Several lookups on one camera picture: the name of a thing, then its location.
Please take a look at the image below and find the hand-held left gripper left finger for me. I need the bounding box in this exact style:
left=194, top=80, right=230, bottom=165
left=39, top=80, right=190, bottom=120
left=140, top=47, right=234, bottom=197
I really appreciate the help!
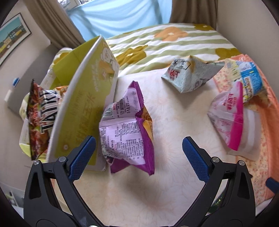
left=24, top=135, right=104, bottom=227

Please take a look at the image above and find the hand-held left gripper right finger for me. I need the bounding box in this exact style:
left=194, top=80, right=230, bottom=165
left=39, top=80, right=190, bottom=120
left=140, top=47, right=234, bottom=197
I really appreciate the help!
left=174, top=137, right=255, bottom=227

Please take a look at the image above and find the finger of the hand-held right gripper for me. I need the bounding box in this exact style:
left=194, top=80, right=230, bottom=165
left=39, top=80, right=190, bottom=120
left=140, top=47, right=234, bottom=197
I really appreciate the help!
left=266, top=178, right=279, bottom=194

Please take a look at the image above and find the green cardboard box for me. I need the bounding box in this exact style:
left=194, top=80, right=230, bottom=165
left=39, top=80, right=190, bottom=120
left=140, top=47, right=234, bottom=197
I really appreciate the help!
left=40, top=35, right=120, bottom=173

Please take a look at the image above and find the dark brown chips packet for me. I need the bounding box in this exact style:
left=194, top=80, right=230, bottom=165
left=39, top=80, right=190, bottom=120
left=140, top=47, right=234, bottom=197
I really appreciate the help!
left=26, top=79, right=62, bottom=161

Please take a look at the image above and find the orange snack packet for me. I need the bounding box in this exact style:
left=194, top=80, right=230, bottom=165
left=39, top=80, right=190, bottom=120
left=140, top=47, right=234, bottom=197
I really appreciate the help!
left=54, top=86, right=70, bottom=103

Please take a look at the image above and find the yellow-green snack packet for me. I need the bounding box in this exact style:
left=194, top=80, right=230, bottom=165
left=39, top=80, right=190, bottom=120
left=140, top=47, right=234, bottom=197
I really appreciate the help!
left=18, top=93, right=35, bottom=158

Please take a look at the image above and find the orange patterned mat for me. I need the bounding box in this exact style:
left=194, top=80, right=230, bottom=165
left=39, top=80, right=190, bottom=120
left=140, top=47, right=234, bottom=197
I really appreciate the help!
left=212, top=53, right=278, bottom=207

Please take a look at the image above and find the pink and white snack packet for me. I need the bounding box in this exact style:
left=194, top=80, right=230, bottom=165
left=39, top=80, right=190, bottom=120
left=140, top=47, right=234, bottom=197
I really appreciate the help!
left=207, top=82, right=244, bottom=151

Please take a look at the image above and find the white plastic packet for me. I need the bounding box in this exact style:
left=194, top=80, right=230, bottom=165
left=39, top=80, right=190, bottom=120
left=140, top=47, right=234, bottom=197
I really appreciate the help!
left=227, top=107, right=262, bottom=161

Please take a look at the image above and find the grey-blue snack packet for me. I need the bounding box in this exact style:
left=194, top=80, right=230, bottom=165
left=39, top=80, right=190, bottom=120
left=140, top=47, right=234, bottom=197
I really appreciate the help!
left=161, top=55, right=225, bottom=94

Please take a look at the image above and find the white paper box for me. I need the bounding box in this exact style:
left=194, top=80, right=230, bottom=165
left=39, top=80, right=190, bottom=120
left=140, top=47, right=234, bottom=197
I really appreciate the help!
left=4, top=190, right=24, bottom=207

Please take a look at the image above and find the grey headboard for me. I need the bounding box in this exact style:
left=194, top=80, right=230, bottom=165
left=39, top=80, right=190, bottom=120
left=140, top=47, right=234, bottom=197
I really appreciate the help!
left=6, top=63, right=54, bottom=116

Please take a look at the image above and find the light blue snack packet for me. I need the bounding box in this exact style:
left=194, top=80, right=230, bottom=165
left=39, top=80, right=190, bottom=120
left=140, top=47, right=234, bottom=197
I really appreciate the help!
left=224, top=58, right=268, bottom=103

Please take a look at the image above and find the floral striped quilt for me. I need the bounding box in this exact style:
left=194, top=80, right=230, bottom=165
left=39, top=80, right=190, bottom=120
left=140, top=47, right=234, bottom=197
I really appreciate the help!
left=49, top=23, right=242, bottom=76

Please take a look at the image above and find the brown curtain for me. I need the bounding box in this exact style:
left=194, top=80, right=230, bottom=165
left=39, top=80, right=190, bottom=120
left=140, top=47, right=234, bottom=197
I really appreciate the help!
left=23, top=0, right=86, bottom=52
left=169, top=0, right=218, bottom=31

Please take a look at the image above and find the framed picture of houses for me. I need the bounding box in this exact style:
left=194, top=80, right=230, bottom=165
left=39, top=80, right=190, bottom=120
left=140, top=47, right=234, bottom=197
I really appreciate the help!
left=0, top=12, right=32, bottom=67

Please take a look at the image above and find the light blue cloth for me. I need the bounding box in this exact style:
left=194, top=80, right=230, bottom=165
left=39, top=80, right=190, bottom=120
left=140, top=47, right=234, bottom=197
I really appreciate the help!
left=65, top=0, right=172, bottom=43

